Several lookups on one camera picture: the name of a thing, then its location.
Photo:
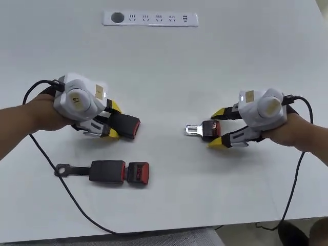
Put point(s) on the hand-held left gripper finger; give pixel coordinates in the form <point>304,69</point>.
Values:
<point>115,106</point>
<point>98,128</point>

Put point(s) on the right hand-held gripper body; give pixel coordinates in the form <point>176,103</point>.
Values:
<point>264,110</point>

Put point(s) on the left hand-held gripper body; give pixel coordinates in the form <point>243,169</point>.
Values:
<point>77,100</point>

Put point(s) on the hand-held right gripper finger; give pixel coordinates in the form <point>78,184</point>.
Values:
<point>238,138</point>
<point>226,113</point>

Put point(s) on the metal seat belt tongue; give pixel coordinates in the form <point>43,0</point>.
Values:
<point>207,129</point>

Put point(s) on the person's left forearm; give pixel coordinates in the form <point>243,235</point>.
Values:
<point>15,128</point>

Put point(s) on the person's right forearm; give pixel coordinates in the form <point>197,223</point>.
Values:
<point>316,143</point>

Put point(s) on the person's left hand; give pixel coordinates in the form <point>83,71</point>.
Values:
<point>48,115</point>

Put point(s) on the person's right hand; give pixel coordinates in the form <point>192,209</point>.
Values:
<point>289,130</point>

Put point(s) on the white power strip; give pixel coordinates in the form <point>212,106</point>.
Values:
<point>151,19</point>

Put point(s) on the person's body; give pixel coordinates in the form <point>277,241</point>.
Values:
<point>307,232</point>

